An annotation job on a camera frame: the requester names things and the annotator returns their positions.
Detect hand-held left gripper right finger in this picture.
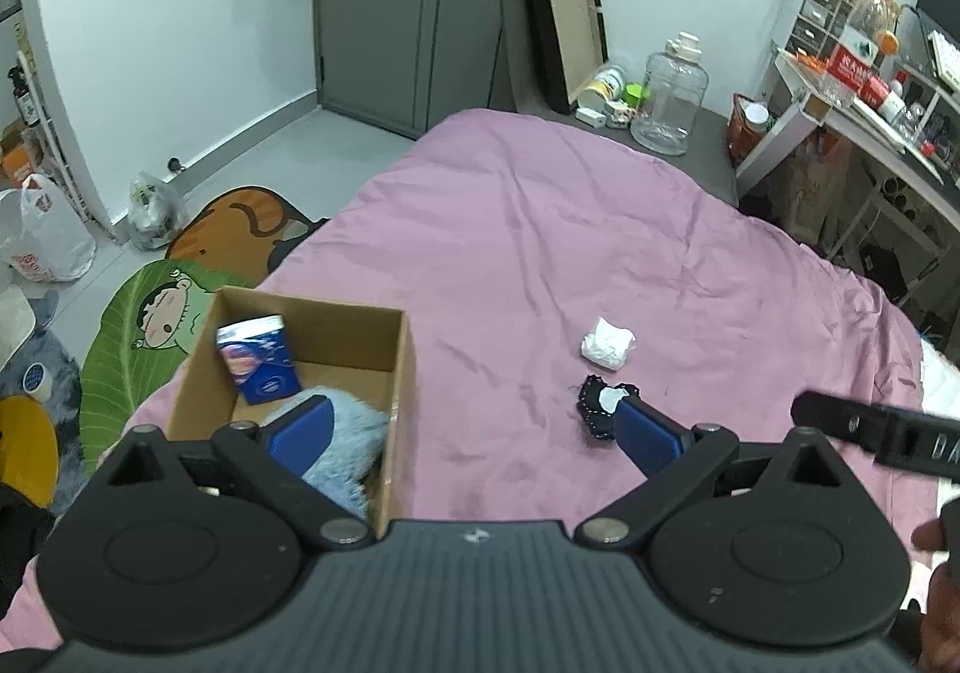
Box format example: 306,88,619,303
574,395,856,548

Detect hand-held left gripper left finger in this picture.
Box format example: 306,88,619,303
97,394,374,550

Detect white keyboard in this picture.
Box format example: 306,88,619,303
926,31,960,80

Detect pink bed sheet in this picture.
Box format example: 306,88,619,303
0,108,960,653

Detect white round jar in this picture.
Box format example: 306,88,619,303
580,63,629,109

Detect green leaf cartoon rug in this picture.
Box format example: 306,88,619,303
78,259,260,473

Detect clear plastic trash bag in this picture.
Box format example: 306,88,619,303
126,171,190,251

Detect tape roll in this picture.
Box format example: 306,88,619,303
20,361,54,402

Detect white plastic shopping bag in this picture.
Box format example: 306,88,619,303
0,173,98,283

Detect grey door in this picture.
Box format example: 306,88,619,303
310,0,505,142

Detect person's right hand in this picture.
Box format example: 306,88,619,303
910,515,960,673

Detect white wire rack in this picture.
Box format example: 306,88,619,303
15,20,102,228

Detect grey drawer organizer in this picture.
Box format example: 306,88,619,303
790,0,857,57

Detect yellow round stool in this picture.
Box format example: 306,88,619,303
0,393,60,510

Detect white desk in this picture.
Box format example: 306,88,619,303
735,41,960,314

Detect orange cat rug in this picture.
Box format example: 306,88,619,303
168,186,331,278

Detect light blue fluffy plush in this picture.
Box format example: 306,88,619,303
259,384,392,518

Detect dark glass bottle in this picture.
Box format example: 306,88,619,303
7,66,40,124

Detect black framed cardboard tray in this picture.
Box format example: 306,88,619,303
511,0,609,116

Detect clear plastic water jug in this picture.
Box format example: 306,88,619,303
629,31,710,157

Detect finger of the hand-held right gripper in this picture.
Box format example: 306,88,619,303
791,389,893,453

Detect beige cloth bag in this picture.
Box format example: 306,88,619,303
0,285,36,368

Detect brown cardboard box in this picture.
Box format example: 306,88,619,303
165,286,418,540

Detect red box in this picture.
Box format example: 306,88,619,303
823,41,892,106

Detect orange cardboard box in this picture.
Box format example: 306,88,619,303
0,131,36,188

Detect crumpled white tissue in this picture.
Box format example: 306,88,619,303
580,317,638,371

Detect blue grey fluffy rug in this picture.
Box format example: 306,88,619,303
0,289,85,475

